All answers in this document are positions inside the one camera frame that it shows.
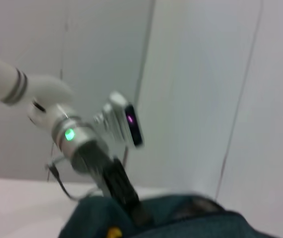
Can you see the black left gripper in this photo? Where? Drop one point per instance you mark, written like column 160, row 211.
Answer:
column 118, row 181

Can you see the yellow banana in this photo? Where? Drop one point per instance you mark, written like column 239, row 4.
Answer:
column 114, row 233

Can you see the teal fabric lunch bag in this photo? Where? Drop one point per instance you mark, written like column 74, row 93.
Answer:
column 193, row 218

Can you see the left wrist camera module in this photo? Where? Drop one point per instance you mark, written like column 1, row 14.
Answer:
column 121, row 119

